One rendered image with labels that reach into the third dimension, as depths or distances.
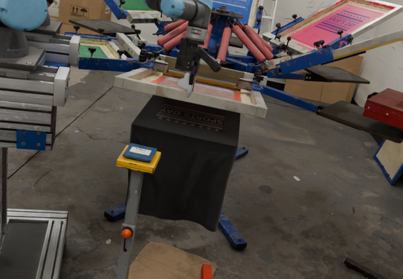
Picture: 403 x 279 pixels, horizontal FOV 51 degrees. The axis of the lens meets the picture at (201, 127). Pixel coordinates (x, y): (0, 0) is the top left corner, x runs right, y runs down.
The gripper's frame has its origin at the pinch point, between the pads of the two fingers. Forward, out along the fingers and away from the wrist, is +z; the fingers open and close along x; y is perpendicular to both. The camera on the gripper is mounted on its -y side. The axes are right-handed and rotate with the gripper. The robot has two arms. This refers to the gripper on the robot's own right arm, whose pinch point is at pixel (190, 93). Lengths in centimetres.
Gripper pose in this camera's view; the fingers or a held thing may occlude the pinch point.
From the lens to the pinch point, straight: 160.3
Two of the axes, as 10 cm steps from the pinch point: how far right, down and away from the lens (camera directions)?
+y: -9.8, -2.1, 0.4
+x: -0.8, 2.0, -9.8
